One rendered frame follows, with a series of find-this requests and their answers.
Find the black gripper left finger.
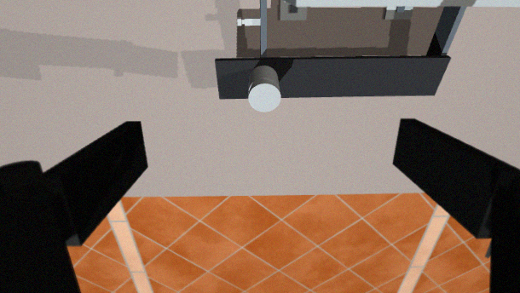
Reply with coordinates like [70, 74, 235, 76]
[0, 121, 148, 293]

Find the grey metal cylinder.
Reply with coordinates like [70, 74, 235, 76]
[248, 66, 281, 112]

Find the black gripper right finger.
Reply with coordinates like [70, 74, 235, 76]
[392, 118, 520, 293]

